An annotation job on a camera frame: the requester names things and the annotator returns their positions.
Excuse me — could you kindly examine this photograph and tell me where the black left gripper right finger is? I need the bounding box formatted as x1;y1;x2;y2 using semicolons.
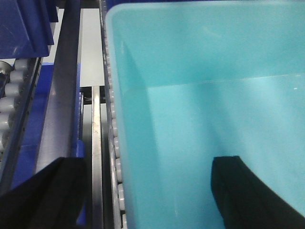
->
211;156;305;229

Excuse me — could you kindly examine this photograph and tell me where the light teal plastic bin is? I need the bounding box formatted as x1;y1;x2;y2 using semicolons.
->
105;0;305;229

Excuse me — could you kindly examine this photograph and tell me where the middle white roller track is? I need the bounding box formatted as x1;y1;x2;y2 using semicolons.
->
0;58;41;195

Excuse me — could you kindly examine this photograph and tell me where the right white roller track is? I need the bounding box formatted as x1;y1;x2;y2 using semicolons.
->
98;0;128;229

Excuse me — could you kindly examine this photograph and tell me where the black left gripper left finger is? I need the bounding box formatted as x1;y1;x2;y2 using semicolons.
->
0;157;87;229

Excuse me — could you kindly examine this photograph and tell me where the lower left stacked blue bin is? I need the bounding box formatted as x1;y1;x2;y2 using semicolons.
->
0;0;58;59

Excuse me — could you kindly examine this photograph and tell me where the white roller track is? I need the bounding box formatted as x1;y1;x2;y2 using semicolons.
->
0;58;41;195
98;0;128;229

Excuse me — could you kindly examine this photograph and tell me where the blue bin below rollers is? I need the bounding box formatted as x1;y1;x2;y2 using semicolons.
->
5;63;87;229

